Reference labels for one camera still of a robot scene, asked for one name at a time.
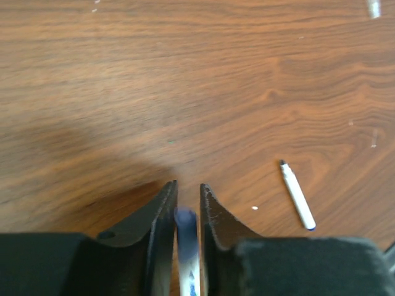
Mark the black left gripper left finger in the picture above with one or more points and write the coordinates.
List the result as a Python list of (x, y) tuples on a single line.
[(132, 257)]

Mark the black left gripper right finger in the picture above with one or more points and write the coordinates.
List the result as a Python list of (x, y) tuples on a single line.
[(238, 261)]

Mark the white purple-tip marker pen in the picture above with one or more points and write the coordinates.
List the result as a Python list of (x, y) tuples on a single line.
[(188, 251)]

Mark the thin white blue-end pen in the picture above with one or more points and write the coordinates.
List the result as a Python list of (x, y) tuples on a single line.
[(297, 196)]

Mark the clear pen cap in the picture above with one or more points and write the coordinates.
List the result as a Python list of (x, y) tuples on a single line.
[(374, 8)]

